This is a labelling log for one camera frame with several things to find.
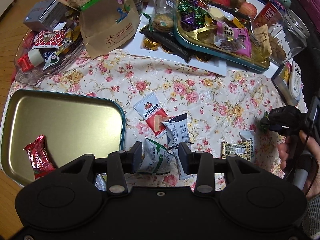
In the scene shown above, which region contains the green white snack packet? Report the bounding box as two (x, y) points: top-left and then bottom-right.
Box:
(138, 138), (174, 174)

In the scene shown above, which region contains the person's right hand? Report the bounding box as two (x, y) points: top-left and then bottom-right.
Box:
(278, 131), (319, 200)

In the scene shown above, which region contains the grey white snack packet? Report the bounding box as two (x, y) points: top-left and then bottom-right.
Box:
(162, 113), (190, 150)

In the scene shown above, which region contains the yellow patterned snack packet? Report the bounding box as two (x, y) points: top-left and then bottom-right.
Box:
(221, 130), (255, 163)

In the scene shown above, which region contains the floral tablecloth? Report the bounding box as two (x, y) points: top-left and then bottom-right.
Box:
(10, 49), (308, 192)

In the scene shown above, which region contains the gold metal tray teal rim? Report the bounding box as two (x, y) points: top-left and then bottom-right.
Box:
(1, 89), (126, 186)

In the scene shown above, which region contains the red white hawthorn snack packet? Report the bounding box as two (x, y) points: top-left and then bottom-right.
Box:
(133, 93), (170, 138)

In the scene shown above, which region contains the red candy wrapper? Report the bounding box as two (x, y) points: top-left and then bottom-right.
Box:
(24, 135), (56, 180)

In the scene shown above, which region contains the large clear glass jar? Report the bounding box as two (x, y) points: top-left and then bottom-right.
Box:
(268, 9), (310, 66)

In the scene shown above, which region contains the pink snack packet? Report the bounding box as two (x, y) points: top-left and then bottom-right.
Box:
(214, 22), (252, 58)

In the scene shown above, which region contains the red labelled snack can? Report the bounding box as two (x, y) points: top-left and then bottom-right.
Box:
(254, 0), (281, 27)

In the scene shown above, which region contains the gold snack tray teal rim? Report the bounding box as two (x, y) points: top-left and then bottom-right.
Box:
(174, 0), (270, 73)

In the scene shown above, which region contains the clear glass plate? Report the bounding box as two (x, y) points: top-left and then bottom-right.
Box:
(14, 26), (84, 86)

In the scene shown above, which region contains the white rectangular tray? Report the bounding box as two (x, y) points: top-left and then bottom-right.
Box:
(121, 15), (227, 76)

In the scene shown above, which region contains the blue white milk candy packet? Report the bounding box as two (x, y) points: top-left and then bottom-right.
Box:
(43, 51), (60, 70)

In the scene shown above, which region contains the black long snack packet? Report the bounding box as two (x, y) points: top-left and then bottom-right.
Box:
(139, 24), (194, 63)

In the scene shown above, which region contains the red white small bottle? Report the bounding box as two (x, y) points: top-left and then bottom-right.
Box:
(17, 49), (44, 73)

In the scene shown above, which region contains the red white patterned snack packet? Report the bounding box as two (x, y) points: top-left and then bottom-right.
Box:
(32, 30), (66, 49)

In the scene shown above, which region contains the brown paper bag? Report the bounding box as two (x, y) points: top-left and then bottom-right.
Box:
(57, 0), (140, 59)

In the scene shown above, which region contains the glass jar with cookies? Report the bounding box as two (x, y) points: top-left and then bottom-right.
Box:
(152, 0), (175, 33)

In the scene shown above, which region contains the grey cardboard box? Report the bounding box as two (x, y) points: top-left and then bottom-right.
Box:
(23, 0), (67, 32)

